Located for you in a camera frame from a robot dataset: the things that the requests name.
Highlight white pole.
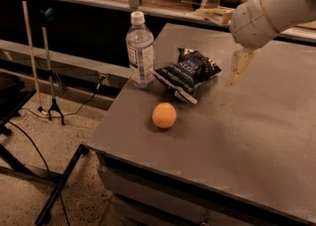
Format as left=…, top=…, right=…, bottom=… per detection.
left=22, top=1, right=47, bottom=116

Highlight black folding stand frame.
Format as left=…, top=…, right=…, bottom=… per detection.
left=0, top=73, right=91, bottom=226

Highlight blue chip bag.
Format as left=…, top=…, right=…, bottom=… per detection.
left=152, top=47, right=221, bottom=105

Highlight grey drawer cabinet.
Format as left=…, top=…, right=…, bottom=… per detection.
left=91, top=25, right=316, bottom=226

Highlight grabber tool on stand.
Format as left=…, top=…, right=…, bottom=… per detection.
left=39, top=8, right=64, bottom=125

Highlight black floor cable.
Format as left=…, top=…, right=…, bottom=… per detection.
left=6, top=74, right=108, bottom=226

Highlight clear plastic water bottle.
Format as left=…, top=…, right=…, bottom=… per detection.
left=125, top=11, right=154, bottom=89

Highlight orange ball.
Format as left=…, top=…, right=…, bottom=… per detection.
left=152, top=103, right=177, bottom=128

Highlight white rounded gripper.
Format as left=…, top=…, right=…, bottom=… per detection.
left=194, top=0, right=278, bottom=85

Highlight metal window rail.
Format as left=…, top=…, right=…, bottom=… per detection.
left=0, top=0, right=316, bottom=43

